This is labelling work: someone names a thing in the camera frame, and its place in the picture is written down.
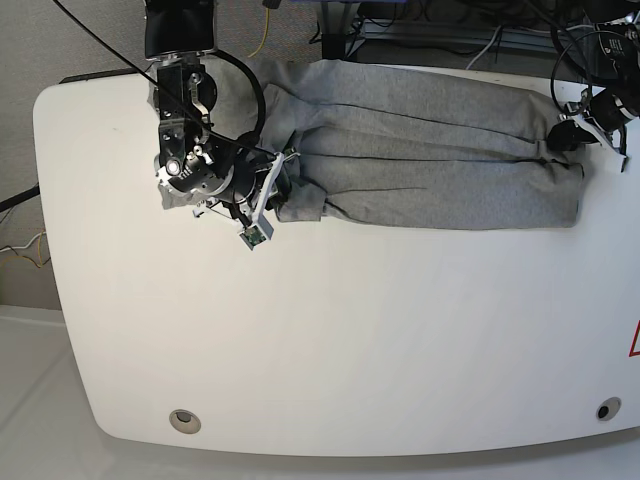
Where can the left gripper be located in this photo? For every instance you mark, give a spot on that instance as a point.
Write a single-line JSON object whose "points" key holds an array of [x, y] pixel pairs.
{"points": [[603, 120]]}

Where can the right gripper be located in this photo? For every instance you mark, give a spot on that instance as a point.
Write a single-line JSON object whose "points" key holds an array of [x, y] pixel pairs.
{"points": [[239, 200]]}

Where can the grey T-shirt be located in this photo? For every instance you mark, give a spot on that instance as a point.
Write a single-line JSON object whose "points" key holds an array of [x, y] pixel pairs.
{"points": [[403, 148]]}

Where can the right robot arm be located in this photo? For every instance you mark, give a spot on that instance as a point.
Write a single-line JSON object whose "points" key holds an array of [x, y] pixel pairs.
{"points": [[195, 165]]}

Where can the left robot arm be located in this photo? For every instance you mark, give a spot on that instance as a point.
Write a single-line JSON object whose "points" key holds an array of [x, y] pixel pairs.
{"points": [[598, 42]]}

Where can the black table leg base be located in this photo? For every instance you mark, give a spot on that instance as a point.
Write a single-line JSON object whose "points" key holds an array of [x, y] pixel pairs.
{"points": [[334, 46]]}

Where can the left table grommet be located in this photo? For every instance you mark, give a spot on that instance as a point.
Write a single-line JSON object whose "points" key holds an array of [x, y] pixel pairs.
{"points": [[185, 422]]}

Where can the table grommet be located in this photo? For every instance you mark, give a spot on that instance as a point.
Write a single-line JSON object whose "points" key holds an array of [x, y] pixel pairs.
{"points": [[608, 409], [185, 422]]}

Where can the right table grommet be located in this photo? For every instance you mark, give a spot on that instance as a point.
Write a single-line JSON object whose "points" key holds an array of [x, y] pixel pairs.
{"points": [[608, 409]]}

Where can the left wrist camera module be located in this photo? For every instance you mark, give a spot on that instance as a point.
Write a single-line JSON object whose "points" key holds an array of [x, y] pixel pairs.
{"points": [[256, 234]]}

